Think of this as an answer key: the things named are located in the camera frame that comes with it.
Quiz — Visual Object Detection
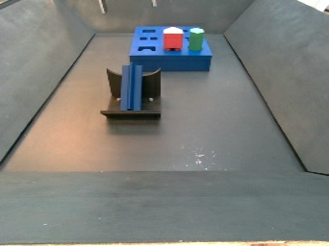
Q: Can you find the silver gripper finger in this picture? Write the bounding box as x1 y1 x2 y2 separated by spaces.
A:
150 0 157 7
98 0 107 14

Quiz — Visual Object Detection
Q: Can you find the blue star prism peg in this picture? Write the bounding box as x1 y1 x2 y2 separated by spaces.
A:
121 62 144 111

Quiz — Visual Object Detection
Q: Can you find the black curved fixture stand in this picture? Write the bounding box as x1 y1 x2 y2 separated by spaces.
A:
101 70 161 119

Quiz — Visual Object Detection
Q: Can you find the red pentagon prism peg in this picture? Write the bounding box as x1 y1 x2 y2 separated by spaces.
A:
164 27 184 51

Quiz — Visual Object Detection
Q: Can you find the green hexagonal prism peg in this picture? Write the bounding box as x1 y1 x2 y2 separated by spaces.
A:
189 27 205 51

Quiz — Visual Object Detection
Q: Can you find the blue shape sorter block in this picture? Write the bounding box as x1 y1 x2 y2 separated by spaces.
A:
130 26 213 71

